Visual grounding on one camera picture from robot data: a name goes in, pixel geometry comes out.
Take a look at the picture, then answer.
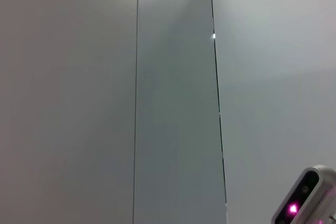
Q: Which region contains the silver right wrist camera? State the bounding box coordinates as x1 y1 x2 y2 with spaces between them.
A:
270 164 336 224

